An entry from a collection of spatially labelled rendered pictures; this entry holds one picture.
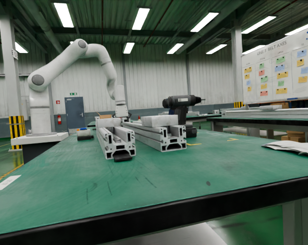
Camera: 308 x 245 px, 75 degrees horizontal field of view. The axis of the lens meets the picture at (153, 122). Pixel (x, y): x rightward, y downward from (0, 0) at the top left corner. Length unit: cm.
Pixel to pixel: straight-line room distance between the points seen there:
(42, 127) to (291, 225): 140
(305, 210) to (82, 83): 1230
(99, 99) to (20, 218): 1210
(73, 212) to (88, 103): 1214
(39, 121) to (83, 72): 1120
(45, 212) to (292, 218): 56
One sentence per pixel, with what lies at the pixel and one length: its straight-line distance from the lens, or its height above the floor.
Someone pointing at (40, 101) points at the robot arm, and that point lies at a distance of 154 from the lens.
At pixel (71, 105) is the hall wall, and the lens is 1248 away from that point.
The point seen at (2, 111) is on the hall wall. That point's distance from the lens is 1340.
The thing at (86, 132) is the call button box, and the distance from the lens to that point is 130.
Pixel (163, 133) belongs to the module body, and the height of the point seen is 84.
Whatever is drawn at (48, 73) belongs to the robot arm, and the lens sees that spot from 155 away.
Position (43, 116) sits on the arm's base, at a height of 94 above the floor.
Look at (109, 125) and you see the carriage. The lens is 98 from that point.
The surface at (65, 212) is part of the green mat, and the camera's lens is 36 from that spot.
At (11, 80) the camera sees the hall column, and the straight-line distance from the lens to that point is 783.
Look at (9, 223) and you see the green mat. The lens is 38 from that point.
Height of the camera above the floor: 92
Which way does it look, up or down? 3 degrees down
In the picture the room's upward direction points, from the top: 4 degrees counter-clockwise
